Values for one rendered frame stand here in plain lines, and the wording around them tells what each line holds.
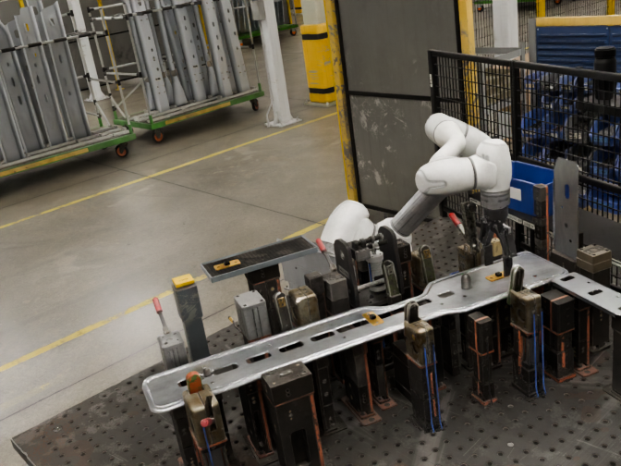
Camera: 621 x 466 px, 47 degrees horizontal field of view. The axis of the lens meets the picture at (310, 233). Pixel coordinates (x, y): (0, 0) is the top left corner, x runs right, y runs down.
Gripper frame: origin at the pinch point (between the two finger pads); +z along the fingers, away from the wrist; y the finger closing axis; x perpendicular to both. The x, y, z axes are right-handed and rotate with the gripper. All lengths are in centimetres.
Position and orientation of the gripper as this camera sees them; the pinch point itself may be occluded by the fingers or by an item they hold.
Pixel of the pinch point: (497, 263)
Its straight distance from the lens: 240.7
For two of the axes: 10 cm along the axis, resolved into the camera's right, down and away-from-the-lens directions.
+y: 3.9, 2.9, -8.8
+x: 9.1, -2.6, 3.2
